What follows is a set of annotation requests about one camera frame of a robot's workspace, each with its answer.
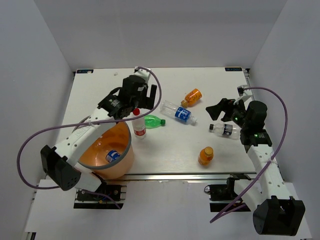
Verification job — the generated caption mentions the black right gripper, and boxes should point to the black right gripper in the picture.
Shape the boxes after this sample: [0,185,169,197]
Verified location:
[205,96,249,129]

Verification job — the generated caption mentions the green plastic bottle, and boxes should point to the green plastic bottle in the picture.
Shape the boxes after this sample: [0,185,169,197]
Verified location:
[144,114,166,129]

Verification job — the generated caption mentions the clear bottle red cap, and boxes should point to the clear bottle red cap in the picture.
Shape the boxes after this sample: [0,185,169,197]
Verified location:
[131,117,147,139]

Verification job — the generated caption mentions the clear bottle blue label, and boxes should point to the clear bottle blue label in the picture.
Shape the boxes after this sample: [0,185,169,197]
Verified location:
[160,100,197,125]

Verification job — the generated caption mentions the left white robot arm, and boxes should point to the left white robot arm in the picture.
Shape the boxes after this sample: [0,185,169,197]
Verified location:
[40,70,157,200]

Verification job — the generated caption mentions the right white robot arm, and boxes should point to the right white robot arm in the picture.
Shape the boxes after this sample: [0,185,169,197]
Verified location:
[206,98,306,236]

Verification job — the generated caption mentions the orange bin with grey rim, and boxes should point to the orange bin with grey rim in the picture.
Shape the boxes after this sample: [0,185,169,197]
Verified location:
[79,122,134,180]

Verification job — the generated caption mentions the blue label bottle in bin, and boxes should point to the blue label bottle in bin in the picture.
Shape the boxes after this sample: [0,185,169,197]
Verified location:
[105,150,121,163]

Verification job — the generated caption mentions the clear bottle black cap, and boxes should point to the clear bottle black cap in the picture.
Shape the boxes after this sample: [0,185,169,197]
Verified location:
[209,123,241,140]

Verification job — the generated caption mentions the orange juice bottle lying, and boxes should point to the orange juice bottle lying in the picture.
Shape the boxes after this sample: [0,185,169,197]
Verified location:
[180,88,202,108]

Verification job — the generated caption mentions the orange juice bottle upright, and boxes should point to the orange juice bottle upright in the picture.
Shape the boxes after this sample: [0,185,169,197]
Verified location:
[198,146,214,166]

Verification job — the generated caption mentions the black table label right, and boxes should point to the black table label right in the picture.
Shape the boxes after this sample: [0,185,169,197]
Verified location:
[224,67,243,72]

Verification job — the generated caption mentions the black table label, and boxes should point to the black table label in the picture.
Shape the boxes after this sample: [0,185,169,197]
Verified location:
[76,69,94,74]
[224,67,243,72]

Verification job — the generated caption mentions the black table label left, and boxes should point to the black table label left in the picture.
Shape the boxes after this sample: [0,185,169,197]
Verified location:
[76,69,94,74]

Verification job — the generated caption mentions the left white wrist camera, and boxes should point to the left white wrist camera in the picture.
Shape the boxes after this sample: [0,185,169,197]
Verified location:
[133,66,151,83]

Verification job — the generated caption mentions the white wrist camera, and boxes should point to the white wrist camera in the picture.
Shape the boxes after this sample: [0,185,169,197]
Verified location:
[233,85,253,105]
[133,66,151,83]

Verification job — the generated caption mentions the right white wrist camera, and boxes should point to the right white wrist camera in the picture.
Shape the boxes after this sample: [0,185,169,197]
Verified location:
[233,85,253,105]

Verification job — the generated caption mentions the aluminium table edge rail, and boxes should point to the aluminium table edge rail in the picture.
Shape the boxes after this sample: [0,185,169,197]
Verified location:
[42,172,258,183]

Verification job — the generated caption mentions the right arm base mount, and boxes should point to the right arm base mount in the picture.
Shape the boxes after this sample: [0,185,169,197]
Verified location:
[203,173,252,213]

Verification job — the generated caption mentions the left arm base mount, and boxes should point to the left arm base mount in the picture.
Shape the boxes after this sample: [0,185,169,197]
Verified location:
[73,184,127,210]

